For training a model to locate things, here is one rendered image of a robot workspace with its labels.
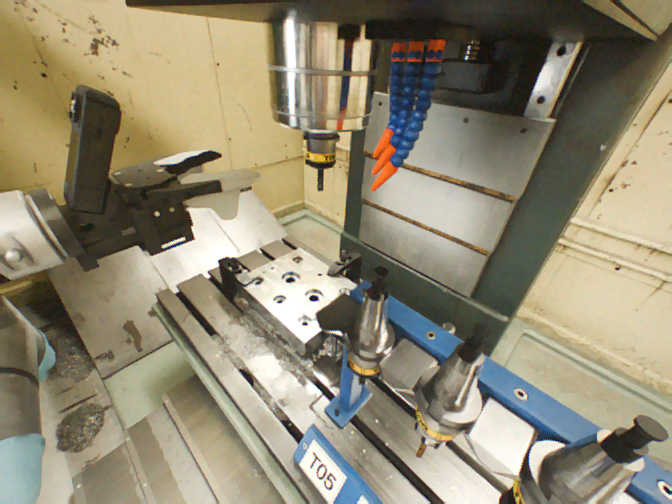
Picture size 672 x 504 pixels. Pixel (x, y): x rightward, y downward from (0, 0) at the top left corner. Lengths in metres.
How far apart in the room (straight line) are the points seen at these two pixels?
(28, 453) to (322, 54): 0.45
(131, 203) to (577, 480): 0.47
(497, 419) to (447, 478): 0.32
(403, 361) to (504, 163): 0.57
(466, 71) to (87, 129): 0.78
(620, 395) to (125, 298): 1.78
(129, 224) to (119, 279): 0.99
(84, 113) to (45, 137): 1.04
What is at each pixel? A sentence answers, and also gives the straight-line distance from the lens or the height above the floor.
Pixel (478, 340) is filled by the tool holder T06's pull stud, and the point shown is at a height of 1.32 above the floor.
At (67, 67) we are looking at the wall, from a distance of 1.39.
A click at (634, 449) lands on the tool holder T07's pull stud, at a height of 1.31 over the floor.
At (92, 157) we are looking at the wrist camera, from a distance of 0.37.
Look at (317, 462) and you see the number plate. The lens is 0.62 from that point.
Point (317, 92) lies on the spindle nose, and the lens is 0.43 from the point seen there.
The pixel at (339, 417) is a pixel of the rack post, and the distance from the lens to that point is 0.68.
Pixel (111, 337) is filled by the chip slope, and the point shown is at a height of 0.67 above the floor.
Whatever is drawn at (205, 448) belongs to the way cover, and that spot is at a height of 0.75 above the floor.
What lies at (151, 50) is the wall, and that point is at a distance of 1.45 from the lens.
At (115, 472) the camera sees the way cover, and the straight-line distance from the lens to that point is 0.98.
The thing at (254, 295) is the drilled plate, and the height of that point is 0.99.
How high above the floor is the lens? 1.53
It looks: 35 degrees down
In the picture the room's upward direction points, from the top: 3 degrees clockwise
